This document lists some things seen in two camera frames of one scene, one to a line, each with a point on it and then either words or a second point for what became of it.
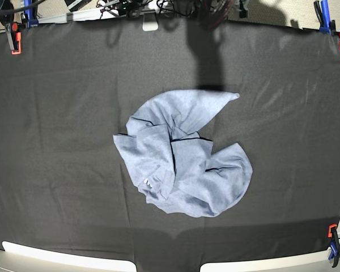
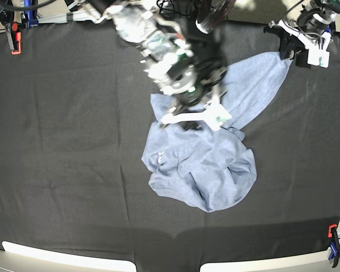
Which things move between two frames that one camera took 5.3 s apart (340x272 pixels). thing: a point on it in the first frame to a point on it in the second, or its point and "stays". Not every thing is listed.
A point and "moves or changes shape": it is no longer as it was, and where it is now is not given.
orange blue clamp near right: x=335 y=252 stays
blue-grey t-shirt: x=171 y=165 moves or changes shape
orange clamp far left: x=14 y=37 stays
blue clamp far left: x=30 y=14 stays
